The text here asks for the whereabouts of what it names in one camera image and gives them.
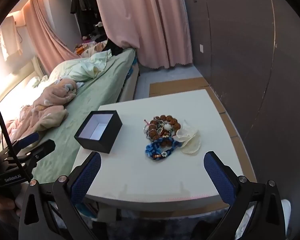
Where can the white shoe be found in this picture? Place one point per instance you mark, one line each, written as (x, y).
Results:
(286, 212)

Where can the black garment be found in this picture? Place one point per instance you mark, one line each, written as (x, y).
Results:
(115, 47)

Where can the person's left hand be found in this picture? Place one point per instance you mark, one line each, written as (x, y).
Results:
(3, 206)

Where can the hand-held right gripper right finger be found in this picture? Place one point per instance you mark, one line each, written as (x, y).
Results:
(220, 177)

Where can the pile of stuffed toys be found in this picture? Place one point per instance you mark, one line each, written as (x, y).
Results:
(87, 46)

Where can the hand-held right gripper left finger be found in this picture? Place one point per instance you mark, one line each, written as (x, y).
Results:
(86, 177)

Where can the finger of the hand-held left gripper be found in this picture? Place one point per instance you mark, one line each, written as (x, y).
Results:
(43, 148)
(27, 138)

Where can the bed with green sheet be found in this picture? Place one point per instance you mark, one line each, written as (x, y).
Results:
(97, 90)

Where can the white wall socket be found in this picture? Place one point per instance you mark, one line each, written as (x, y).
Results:
(201, 48)

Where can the brown cardboard sheet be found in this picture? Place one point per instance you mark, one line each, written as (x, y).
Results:
(177, 86)

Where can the white hanging cloth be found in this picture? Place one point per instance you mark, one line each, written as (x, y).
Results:
(10, 37)

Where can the black jewelry box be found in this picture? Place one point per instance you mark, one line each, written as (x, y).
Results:
(95, 145)

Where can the pink plush blanket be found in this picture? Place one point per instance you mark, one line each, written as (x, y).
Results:
(52, 95)

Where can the wide pink curtain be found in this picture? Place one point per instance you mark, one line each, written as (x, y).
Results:
(140, 17)

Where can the hanging dark clothes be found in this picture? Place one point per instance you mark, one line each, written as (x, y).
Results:
(82, 2)

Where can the pale green duvet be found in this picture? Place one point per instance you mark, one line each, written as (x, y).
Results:
(75, 70)

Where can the white table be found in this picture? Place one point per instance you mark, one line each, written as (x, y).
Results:
(165, 177)

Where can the narrow pink curtain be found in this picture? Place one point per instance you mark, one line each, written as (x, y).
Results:
(47, 37)

